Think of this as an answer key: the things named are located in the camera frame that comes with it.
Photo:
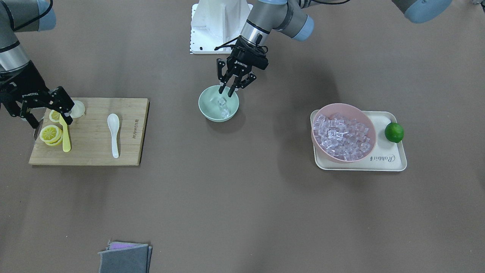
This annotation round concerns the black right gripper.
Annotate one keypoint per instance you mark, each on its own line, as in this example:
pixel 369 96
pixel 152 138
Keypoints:
pixel 23 88

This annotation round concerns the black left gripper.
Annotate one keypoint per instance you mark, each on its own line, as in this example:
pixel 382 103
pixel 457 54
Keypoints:
pixel 240 57

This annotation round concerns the white ceramic spoon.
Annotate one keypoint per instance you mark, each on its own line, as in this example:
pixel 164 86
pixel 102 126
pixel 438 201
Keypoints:
pixel 114 125

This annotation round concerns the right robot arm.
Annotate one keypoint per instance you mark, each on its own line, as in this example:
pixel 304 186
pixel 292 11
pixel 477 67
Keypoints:
pixel 21 16

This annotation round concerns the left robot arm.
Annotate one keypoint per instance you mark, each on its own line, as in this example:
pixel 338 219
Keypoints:
pixel 285 16

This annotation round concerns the mint green bowl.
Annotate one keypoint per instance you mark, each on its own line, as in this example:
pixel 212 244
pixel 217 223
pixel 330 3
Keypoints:
pixel 209 108

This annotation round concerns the pink bowl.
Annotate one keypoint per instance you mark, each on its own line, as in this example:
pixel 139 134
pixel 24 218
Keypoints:
pixel 350 112

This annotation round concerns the pile of clear ice cubes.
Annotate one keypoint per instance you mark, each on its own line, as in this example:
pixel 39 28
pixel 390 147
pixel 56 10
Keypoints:
pixel 342 138

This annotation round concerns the single lemon slice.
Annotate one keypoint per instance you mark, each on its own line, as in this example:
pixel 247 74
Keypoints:
pixel 55 116

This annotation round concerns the stacked lemon slices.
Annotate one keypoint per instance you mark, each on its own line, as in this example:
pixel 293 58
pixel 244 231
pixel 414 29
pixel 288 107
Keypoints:
pixel 51 135

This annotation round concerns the yellow plastic knife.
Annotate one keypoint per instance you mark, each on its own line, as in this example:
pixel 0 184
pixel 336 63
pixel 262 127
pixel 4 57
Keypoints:
pixel 66 137

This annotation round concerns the bamboo cutting board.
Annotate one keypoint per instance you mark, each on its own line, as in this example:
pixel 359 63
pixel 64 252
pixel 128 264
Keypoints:
pixel 91 139

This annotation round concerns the folded grey cloth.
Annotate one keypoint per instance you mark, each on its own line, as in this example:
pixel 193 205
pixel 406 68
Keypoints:
pixel 125 257

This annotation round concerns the green lime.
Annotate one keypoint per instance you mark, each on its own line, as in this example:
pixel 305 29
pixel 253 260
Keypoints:
pixel 394 132

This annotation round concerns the beige rectangular tray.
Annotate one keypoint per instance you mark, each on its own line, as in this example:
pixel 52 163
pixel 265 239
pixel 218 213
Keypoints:
pixel 386 156

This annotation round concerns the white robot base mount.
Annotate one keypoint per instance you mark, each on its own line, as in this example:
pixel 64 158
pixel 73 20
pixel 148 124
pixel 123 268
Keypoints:
pixel 215 22

